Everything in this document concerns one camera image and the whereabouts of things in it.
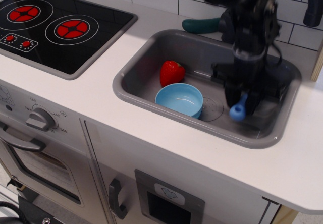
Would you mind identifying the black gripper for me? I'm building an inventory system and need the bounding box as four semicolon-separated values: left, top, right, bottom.
211;51;285;115

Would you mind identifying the blue handled grey spoon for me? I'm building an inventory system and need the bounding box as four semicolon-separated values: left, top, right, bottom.
229;94;248;122

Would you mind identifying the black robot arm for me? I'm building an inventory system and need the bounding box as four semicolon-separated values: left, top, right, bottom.
206;0;281;115

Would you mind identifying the light blue bowl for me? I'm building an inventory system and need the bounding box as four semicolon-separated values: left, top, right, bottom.
154;83;203;119

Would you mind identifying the red toy strawberry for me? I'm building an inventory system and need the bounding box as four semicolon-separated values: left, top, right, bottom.
159;61;186;87

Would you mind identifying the dark green toy cucumber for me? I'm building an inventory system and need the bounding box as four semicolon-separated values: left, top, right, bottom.
182;18;220;34

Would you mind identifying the dark grey toy faucet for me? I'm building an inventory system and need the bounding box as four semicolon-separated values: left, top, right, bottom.
218;0;323;43

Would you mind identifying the grey dispenser panel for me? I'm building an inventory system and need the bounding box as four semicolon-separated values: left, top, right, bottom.
135;170;205;223

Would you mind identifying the black toy stove top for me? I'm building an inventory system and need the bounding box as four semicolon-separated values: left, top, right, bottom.
1;0;137;80

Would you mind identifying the toy oven door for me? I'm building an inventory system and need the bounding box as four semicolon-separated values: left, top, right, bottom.
0;118;106;224

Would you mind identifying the grey oven knob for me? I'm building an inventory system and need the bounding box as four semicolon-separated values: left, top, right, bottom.
25;108;56;132

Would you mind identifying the grey cabinet door handle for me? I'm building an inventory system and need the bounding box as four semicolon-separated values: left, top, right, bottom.
108;179;128;220

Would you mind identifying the grey oven door handle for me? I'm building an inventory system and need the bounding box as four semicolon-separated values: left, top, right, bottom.
1;122;46;152

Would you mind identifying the black cable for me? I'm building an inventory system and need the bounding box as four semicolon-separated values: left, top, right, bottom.
0;201;21;224

